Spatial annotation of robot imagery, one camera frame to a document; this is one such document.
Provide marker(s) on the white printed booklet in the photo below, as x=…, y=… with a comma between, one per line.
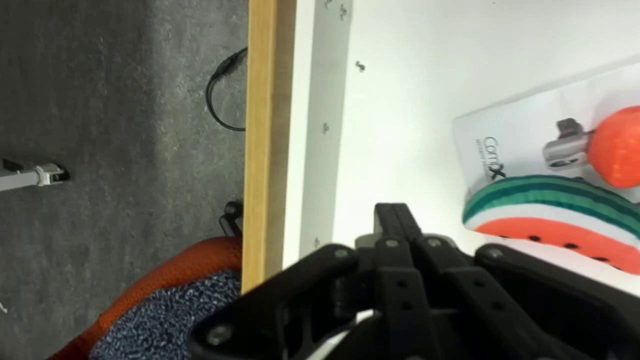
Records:
x=510, y=135

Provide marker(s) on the orange and blue office chair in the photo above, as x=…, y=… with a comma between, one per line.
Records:
x=165, y=310

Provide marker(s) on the watermelon slice toy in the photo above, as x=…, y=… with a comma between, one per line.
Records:
x=550, y=210

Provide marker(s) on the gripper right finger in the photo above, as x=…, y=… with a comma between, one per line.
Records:
x=530, y=290

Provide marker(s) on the orange ball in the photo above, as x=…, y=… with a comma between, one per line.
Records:
x=617, y=147

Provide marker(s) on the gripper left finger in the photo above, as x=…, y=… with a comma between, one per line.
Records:
x=320, y=270

